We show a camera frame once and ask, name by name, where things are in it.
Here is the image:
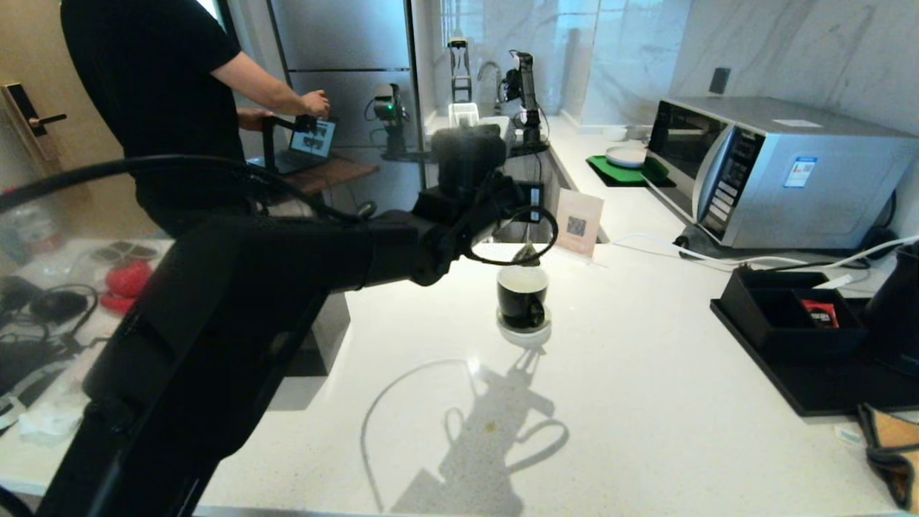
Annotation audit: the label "black electric kettle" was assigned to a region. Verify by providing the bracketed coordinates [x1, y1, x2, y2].
[865, 243, 919, 374]

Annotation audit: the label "black white jointed arm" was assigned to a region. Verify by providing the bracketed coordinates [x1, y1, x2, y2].
[503, 50, 543, 148]

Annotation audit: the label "pink QR code sign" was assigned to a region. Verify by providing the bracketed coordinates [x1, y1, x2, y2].
[556, 189, 605, 258]

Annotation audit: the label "black mug white inside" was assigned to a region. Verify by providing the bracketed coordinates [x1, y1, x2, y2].
[497, 266, 550, 331]

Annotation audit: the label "white plate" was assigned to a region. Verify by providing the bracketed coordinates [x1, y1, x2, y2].
[605, 146, 649, 169]

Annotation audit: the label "white round coaster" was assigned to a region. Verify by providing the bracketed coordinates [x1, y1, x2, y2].
[497, 316, 552, 348]

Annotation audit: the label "chrome faucet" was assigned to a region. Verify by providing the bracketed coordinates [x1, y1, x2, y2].
[477, 61, 503, 108]

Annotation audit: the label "wooden desk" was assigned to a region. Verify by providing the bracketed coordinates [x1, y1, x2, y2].
[273, 154, 380, 209]

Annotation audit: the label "black tissue box white lid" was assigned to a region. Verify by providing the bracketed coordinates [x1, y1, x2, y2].
[287, 291, 350, 378]

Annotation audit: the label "silver refrigerator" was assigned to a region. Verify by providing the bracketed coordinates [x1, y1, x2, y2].
[266, 0, 431, 230]

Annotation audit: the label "black teleoperation leader arms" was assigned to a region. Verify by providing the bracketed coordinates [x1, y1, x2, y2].
[258, 113, 320, 177]

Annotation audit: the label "black organizer box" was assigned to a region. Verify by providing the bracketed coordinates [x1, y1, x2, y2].
[720, 269, 869, 360]

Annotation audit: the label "silver microwave oven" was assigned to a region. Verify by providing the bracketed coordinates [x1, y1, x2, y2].
[644, 97, 919, 251]

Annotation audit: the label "red sachet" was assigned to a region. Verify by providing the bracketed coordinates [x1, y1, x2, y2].
[801, 299, 841, 330]

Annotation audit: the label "black serving tray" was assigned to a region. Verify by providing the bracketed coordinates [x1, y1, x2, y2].
[711, 298, 919, 419]

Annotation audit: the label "person in black shirt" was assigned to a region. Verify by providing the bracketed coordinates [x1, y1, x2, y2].
[61, 0, 331, 238]

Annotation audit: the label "dark sectioned dish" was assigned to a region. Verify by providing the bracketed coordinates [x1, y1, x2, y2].
[93, 242, 162, 263]

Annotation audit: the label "red strawberry toy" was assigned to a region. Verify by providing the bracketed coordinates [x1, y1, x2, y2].
[108, 260, 151, 297]

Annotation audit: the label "orange cloth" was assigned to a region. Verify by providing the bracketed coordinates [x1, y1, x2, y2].
[858, 404, 919, 511]

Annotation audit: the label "black round device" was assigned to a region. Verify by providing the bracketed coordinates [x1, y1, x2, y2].
[29, 289, 87, 324]

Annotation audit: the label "clear water bottle red cap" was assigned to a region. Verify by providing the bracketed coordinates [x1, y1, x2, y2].
[0, 187, 58, 245]

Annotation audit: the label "crumpled white tissue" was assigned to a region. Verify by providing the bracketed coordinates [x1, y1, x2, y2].
[18, 402, 76, 442]

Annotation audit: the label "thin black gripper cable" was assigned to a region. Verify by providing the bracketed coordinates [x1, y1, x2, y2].
[467, 205, 559, 266]

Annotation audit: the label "white power cable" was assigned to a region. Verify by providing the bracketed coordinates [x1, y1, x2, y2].
[609, 233, 919, 274]

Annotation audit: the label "window dark frame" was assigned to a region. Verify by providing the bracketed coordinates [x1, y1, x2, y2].
[194, 0, 238, 44]

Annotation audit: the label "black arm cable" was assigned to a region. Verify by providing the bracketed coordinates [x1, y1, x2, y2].
[0, 154, 378, 223]

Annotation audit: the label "black cable with plug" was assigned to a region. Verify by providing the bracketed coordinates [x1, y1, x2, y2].
[0, 284, 98, 367]

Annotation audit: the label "black door lock handle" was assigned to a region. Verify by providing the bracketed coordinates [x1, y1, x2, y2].
[0, 83, 67, 141]

